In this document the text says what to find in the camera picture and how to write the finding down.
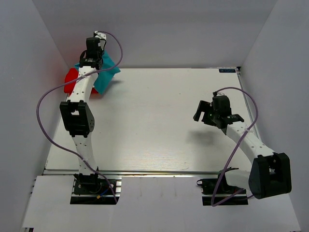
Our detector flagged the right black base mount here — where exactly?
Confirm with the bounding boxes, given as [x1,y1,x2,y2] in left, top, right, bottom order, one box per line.
[196,174,248,206]

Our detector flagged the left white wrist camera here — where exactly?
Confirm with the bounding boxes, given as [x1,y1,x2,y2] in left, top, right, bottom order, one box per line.
[94,31,107,40]

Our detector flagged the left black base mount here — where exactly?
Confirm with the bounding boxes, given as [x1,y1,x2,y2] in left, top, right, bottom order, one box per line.
[70,179,116,205]

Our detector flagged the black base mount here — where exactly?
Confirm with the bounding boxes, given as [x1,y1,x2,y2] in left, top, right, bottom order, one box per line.
[70,179,116,205]
[196,174,248,206]

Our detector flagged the teal t-shirt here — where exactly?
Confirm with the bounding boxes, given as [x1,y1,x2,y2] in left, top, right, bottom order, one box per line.
[73,50,121,95]

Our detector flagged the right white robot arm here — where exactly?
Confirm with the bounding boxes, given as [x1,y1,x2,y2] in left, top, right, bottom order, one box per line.
[193,96,292,199]

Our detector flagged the red folded t-shirt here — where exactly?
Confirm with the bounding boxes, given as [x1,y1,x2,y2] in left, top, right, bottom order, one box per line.
[63,68,99,95]

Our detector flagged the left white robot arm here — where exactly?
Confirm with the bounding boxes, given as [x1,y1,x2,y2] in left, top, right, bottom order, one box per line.
[60,34,106,193]

